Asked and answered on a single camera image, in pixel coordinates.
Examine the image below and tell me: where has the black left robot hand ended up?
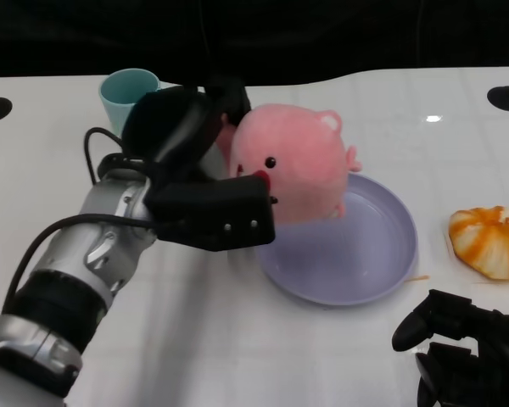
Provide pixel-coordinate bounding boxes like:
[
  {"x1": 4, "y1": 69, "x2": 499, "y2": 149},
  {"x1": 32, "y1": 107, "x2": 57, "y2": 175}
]
[{"x1": 121, "y1": 75, "x2": 277, "y2": 252}]

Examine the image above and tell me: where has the pink plush beaver doll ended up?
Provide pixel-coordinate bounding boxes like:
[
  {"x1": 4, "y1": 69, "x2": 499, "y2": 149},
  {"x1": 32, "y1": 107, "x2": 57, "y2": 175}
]
[{"x1": 217, "y1": 103, "x2": 363, "y2": 226}]

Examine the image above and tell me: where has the lavender plastic plate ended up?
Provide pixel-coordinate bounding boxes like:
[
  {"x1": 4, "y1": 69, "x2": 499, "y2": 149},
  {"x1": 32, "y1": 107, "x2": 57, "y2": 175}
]
[{"x1": 254, "y1": 173, "x2": 419, "y2": 307}]

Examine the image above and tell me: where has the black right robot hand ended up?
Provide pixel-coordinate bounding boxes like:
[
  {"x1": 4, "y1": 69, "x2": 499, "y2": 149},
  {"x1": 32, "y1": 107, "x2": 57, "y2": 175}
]
[{"x1": 391, "y1": 289, "x2": 509, "y2": 407}]

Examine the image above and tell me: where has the teal plastic mug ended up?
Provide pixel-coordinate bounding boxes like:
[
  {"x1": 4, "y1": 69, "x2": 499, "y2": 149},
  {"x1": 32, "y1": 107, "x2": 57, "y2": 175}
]
[{"x1": 99, "y1": 69, "x2": 171, "y2": 135}]

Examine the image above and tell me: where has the thin black background cable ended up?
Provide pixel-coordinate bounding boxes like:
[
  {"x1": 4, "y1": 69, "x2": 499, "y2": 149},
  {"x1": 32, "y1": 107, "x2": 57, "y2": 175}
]
[
  {"x1": 199, "y1": 0, "x2": 213, "y2": 80},
  {"x1": 414, "y1": 0, "x2": 423, "y2": 69}
]

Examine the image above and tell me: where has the orange and white bread toy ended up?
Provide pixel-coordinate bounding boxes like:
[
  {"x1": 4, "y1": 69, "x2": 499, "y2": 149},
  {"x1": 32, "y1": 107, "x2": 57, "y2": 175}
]
[{"x1": 448, "y1": 205, "x2": 509, "y2": 281}]

